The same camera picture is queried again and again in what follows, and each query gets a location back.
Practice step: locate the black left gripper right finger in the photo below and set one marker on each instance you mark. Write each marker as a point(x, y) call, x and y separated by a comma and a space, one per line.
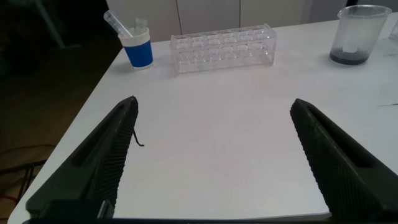
point(345, 174)

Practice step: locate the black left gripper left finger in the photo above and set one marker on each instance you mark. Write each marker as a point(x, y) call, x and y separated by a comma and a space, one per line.
point(93, 168)

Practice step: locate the test tube with red pigment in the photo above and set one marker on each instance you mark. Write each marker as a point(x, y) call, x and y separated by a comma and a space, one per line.
point(116, 23)

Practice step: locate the test tube with blue pigment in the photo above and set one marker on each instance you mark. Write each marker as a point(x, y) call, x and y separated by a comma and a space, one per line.
point(140, 23)

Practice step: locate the clear plastic beaker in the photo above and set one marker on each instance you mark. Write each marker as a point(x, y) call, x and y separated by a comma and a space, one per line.
point(354, 40)

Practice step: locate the metal chair leg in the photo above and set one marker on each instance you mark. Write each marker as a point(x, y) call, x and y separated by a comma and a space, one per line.
point(21, 166)

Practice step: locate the blue white paper cup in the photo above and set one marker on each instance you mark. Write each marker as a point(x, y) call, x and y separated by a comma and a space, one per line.
point(140, 54)

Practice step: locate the white folding partition screen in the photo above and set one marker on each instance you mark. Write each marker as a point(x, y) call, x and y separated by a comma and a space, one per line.
point(217, 12)

